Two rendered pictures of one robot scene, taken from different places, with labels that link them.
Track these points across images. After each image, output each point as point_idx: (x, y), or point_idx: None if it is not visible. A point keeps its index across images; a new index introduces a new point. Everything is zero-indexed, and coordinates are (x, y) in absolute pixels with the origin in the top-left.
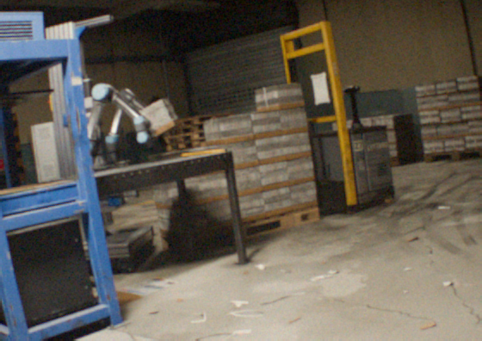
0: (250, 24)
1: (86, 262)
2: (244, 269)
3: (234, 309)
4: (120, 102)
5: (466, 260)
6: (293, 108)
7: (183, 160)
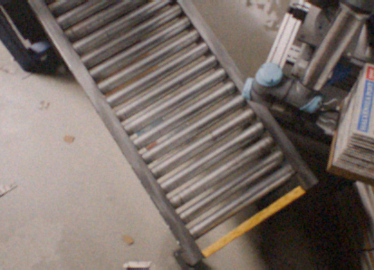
0: None
1: (10, 18)
2: (150, 245)
3: None
4: (331, 23)
5: None
6: None
7: (121, 149)
